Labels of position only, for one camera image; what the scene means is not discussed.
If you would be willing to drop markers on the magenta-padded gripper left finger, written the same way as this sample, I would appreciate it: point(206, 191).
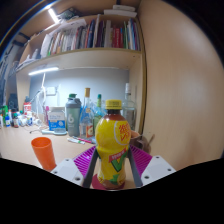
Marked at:
point(68, 170)

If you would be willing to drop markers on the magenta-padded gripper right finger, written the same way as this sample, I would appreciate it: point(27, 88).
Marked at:
point(156, 168)

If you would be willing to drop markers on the yellow drink bottle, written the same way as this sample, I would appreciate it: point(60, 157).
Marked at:
point(111, 133)

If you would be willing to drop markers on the orange plastic cup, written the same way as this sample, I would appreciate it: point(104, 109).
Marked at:
point(44, 153)

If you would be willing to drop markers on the white toothpaste tube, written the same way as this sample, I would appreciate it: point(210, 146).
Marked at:
point(80, 140)

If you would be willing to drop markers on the blue and white carton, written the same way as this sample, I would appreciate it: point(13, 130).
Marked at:
point(56, 120)

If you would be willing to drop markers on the clear glass bottle gold cap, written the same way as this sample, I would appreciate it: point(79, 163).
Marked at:
point(86, 120)

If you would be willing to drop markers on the pink packet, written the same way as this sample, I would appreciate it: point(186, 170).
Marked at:
point(47, 115)

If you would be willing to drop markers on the green glass bottle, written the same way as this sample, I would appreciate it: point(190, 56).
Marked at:
point(97, 113)

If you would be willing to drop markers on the tall clear glass bottle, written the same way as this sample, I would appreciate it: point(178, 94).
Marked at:
point(129, 110)

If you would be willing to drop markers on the red and white container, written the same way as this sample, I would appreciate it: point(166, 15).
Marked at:
point(27, 108)

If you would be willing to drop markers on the blue-capped white bottle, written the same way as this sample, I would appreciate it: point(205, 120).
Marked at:
point(7, 120)

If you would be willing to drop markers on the green box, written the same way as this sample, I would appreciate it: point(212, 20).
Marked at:
point(4, 110)

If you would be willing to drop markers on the white under-shelf light strip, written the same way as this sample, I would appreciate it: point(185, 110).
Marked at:
point(43, 71)

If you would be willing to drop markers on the wooden shelf unit with books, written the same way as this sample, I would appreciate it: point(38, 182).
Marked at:
point(100, 33)

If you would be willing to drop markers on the white ceiling tube light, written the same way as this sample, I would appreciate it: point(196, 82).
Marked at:
point(53, 15)

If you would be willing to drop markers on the white wall socket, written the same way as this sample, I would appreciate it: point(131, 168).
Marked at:
point(51, 91)

